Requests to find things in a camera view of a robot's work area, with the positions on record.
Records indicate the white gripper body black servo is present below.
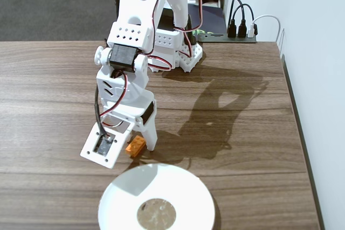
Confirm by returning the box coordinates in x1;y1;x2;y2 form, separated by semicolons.
100;92;157;131

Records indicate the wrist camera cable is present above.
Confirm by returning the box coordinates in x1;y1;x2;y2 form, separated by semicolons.
93;86;109;137

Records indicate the white round plate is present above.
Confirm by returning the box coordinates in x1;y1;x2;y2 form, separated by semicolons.
98;163;216;230

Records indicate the dark navy box green print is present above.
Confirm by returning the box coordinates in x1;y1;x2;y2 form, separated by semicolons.
187;3;227;37

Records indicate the black USB cable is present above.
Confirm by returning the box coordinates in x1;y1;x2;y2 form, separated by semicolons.
227;0;238;38
232;3;254;38

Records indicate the wrist camera on white mount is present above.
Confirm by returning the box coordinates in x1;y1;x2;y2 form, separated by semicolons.
80;121;133;170

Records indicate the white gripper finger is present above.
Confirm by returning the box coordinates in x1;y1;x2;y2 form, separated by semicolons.
139;114;158;152

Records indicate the orange lego block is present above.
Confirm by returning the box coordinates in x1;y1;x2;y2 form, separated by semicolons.
125;135;148;158

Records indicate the white USB cable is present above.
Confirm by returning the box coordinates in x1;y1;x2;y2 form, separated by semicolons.
247;14;282;44

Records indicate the black USB hub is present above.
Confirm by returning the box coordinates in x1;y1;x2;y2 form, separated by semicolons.
198;32;257;44

